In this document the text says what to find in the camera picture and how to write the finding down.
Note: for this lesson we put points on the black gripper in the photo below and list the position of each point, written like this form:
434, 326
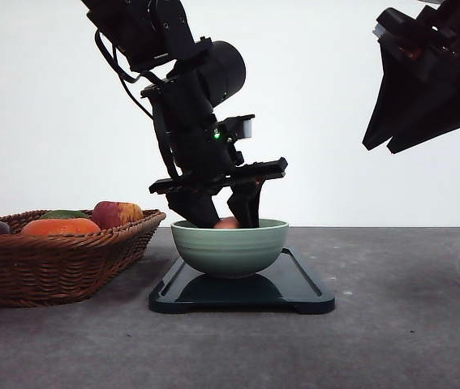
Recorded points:
201, 158
411, 71

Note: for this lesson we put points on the brown egg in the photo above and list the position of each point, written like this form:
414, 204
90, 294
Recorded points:
229, 223

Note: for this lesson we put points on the green ceramic bowl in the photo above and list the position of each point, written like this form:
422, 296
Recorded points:
228, 252

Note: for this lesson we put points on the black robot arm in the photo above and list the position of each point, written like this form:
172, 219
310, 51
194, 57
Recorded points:
156, 39

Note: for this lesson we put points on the brown wicker basket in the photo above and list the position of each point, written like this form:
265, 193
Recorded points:
42, 270

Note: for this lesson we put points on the dark rectangular tray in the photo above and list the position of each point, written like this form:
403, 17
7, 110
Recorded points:
288, 285

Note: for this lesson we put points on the red yellow apple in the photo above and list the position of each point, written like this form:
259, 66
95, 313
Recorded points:
110, 213

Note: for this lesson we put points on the green fruit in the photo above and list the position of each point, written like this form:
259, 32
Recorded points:
64, 214

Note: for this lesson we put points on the orange tangerine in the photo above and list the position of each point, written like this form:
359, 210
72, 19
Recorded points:
59, 227

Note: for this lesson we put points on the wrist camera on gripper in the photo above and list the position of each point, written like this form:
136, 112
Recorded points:
238, 127
394, 25

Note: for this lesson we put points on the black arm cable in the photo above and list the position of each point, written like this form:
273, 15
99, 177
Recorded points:
123, 75

